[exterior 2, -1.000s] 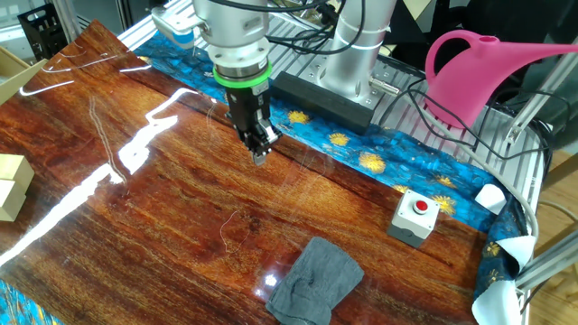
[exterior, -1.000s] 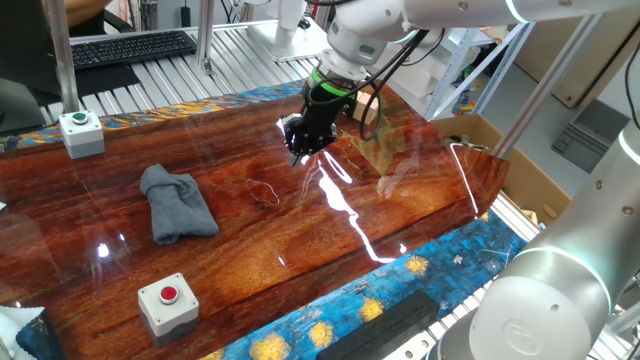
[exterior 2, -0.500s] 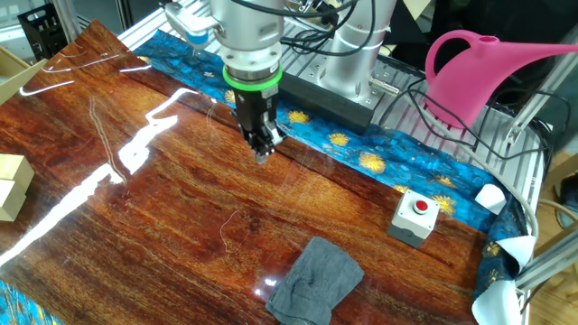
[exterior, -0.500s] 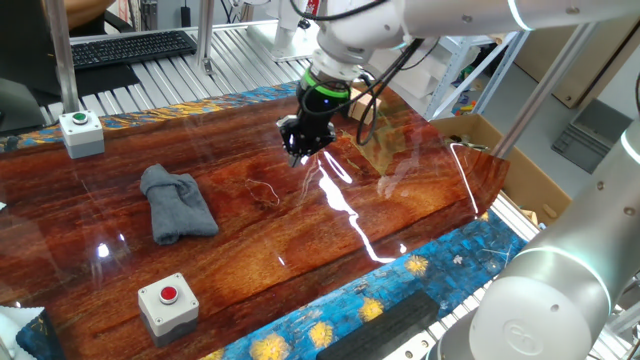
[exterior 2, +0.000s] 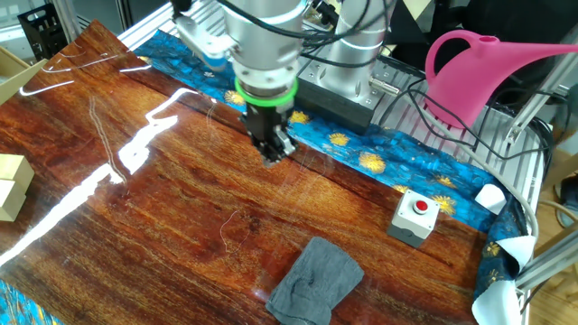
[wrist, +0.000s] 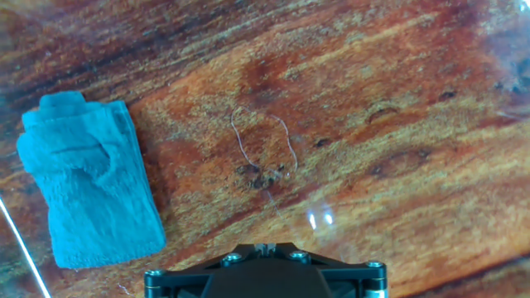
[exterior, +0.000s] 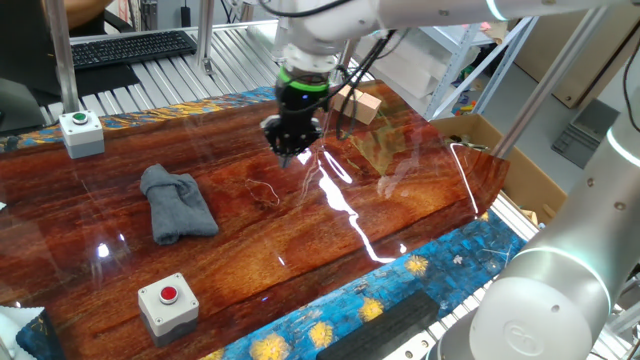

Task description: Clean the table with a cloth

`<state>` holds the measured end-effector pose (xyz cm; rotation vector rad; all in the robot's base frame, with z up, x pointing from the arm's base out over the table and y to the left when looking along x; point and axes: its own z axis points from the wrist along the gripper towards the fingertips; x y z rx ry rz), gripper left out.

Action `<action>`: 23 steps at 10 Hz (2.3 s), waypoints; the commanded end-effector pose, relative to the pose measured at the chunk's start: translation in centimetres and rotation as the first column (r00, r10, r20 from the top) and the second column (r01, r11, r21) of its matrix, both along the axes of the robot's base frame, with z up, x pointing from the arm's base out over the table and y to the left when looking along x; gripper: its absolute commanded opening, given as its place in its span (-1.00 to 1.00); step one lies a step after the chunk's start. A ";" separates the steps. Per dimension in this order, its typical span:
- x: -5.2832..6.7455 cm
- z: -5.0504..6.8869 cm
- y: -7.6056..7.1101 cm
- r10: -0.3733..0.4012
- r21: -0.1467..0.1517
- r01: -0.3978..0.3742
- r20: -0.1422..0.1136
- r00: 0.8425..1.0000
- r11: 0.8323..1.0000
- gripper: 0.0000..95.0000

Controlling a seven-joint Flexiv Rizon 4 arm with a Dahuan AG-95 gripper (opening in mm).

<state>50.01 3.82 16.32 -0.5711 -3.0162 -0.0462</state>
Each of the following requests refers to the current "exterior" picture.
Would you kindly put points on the black foam block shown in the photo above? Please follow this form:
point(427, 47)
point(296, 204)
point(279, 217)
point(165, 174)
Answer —
point(385, 330)

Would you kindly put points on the open cardboard box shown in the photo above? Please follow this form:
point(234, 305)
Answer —
point(530, 180)

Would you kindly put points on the white plastic container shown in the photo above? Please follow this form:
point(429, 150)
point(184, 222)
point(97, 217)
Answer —
point(415, 70)

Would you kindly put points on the aluminium frame post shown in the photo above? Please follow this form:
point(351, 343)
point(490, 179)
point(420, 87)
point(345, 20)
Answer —
point(62, 55)
point(547, 87)
point(205, 35)

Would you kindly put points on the green push button box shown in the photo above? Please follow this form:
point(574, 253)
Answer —
point(82, 135)

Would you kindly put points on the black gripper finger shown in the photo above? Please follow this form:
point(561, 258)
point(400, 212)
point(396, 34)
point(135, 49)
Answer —
point(285, 145)
point(311, 139)

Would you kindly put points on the grey terry cloth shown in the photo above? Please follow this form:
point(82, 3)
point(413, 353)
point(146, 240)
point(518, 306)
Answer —
point(175, 205)

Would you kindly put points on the light brown board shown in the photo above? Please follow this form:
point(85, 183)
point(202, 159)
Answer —
point(590, 55)

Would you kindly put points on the glossy wood print mat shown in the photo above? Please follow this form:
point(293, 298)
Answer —
point(250, 240)

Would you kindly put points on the black desk mat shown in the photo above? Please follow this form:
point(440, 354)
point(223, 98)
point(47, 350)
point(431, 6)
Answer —
point(100, 80)

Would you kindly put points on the dark computer monitor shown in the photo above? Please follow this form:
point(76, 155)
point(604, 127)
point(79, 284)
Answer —
point(22, 45)

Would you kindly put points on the grey plastic tray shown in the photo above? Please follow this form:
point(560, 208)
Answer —
point(587, 132)

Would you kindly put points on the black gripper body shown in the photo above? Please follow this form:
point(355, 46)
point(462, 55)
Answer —
point(300, 107)

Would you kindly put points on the black power adapter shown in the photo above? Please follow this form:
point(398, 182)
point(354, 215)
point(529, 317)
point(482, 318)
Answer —
point(185, 16)

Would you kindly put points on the black computer keyboard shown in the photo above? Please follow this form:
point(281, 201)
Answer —
point(130, 49)

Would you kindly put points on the red push button box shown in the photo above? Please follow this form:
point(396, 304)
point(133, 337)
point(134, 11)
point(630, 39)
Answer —
point(167, 310)

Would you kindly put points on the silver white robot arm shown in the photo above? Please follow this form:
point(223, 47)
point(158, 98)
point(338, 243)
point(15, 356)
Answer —
point(550, 300)

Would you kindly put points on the white metal shelf rack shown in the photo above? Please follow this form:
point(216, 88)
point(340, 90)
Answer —
point(462, 70)

